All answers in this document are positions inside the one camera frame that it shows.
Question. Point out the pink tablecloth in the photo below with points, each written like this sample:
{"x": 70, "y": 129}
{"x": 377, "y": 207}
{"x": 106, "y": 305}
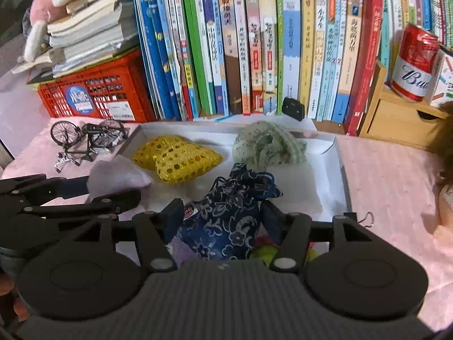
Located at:
{"x": 389, "y": 191}

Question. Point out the pink plush toy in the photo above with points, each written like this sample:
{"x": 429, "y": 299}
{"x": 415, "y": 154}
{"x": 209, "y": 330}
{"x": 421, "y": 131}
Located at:
{"x": 42, "y": 10}

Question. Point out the red plastic basket with sticker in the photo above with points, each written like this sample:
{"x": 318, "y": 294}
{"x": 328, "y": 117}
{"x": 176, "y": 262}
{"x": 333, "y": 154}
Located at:
{"x": 120, "y": 74}

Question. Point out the yellow sequin pouch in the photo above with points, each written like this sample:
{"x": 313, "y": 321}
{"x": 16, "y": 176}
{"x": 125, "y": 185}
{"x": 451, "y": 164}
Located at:
{"x": 177, "y": 159}

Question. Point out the wooden drawer box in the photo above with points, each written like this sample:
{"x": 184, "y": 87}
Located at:
{"x": 393, "y": 120}

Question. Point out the row of upright books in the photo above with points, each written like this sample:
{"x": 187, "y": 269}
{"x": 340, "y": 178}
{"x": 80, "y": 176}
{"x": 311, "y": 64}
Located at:
{"x": 247, "y": 42}

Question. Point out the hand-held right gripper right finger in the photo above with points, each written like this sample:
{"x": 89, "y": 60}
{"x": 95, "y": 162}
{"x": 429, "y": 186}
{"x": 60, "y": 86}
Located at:
{"x": 269, "y": 216}

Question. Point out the red beer can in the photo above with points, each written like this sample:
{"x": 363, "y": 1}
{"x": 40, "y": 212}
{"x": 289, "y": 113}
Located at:
{"x": 414, "y": 67}

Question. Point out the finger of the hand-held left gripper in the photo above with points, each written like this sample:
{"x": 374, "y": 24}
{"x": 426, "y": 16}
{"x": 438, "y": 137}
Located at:
{"x": 76, "y": 186}
{"x": 124, "y": 198}

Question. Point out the lavender cloth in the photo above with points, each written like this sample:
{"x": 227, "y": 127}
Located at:
{"x": 116, "y": 177}

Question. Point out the black bicycle model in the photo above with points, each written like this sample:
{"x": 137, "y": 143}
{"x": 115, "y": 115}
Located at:
{"x": 90, "y": 138}

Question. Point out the person's left hand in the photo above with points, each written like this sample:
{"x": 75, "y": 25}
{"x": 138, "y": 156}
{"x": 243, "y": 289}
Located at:
{"x": 6, "y": 285}

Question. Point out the green striped cloth pouch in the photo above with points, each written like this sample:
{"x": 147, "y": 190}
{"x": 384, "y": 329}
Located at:
{"x": 265, "y": 145}

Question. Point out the blue floral pouch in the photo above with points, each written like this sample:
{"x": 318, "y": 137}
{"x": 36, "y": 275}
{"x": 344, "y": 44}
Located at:
{"x": 226, "y": 219}

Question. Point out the white cardboard box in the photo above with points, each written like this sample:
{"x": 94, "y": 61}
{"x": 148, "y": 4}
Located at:
{"x": 308, "y": 191}

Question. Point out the white printed carton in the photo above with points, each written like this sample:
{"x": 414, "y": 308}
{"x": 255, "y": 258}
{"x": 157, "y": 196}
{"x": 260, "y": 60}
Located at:
{"x": 444, "y": 85}

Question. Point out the stack of worn books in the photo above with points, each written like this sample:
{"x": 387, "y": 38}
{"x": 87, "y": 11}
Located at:
{"x": 92, "y": 24}

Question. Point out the brown-haired doll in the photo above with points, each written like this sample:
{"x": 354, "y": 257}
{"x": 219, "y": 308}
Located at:
{"x": 446, "y": 141}

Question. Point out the green scrunchie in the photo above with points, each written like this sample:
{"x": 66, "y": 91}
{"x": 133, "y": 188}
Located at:
{"x": 263, "y": 253}

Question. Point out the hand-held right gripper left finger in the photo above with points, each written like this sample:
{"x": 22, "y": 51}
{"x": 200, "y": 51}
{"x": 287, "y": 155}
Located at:
{"x": 173, "y": 216}

